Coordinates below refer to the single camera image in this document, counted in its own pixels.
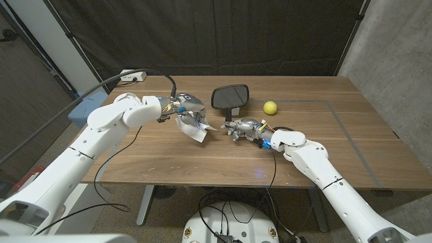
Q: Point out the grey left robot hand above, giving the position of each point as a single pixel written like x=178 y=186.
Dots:
x=192 y=104

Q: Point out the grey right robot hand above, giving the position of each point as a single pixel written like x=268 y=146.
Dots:
x=246 y=128

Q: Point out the white paper towel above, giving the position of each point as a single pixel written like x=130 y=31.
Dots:
x=195 y=135

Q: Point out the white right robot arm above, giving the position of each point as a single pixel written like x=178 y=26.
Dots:
x=320 y=168

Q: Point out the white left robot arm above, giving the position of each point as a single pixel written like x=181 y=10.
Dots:
x=84 y=145

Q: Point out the yellow tennis ball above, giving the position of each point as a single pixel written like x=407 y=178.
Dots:
x=270 y=107

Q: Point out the white power strip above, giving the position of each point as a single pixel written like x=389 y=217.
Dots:
x=127 y=77

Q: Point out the black backdrop curtain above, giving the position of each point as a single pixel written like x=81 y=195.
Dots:
x=216 y=37

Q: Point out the dark round floor fan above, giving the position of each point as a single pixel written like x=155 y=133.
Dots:
x=165 y=191

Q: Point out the white robot torso base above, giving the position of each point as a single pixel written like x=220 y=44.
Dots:
x=233 y=222

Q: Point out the grey table leg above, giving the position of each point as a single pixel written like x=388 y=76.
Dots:
x=317 y=209

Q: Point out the white table leg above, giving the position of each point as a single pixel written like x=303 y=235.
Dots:
x=146 y=202

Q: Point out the light blue bin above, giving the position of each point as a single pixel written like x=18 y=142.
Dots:
x=81 y=109

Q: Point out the black backdrop stand pole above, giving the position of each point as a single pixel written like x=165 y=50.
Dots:
x=351 y=37
x=77 y=47

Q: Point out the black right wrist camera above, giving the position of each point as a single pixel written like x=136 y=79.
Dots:
x=260 y=143

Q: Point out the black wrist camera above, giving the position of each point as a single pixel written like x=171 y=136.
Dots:
x=163 y=119
x=260 y=143

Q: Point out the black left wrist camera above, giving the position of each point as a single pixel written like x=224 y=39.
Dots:
x=163 y=119

